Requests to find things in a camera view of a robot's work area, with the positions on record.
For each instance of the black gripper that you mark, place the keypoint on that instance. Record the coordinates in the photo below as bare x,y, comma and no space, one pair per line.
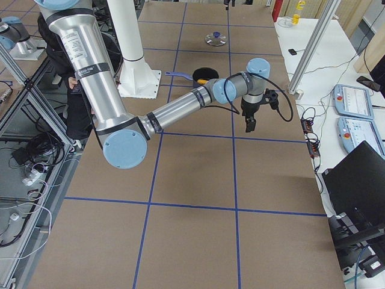
249,109

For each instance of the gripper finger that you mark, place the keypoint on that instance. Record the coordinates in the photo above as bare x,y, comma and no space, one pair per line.
226,4

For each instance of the glass pot lid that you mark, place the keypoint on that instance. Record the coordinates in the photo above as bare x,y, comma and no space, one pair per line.
215,39

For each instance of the yellow corn cob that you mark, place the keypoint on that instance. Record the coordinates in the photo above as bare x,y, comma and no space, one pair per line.
202,81

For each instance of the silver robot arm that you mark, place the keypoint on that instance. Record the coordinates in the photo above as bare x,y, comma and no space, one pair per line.
123,135

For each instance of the dark blue saucepan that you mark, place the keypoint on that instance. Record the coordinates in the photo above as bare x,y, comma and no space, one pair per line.
200,73

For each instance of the yellow tape roll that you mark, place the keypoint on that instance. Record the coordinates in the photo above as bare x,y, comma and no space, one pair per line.
295,19

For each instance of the lower teach pendant tablet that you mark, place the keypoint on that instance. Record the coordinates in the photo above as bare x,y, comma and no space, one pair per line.
353,131

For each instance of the teach pendant tablet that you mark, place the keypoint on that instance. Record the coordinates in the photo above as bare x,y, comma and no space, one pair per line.
352,101
353,131

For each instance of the upper teach pendant tablet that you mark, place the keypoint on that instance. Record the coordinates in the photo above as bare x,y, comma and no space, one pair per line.
352,101

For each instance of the black laptop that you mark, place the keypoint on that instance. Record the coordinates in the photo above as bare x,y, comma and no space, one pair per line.
358,182

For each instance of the black phone on desk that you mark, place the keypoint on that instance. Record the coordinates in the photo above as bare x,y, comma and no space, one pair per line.
369,83

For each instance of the black monitor stand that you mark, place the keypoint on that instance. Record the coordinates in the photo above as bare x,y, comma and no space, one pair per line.
358,242

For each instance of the person in black jacket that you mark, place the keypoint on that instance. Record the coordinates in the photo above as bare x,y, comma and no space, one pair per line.
77,112

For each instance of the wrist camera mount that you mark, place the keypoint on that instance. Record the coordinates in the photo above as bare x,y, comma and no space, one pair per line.
270,97

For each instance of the aluminium frame post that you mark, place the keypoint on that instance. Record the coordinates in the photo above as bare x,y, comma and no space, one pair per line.
318,32

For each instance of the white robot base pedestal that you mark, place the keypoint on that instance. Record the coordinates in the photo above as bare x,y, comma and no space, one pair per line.
137,79

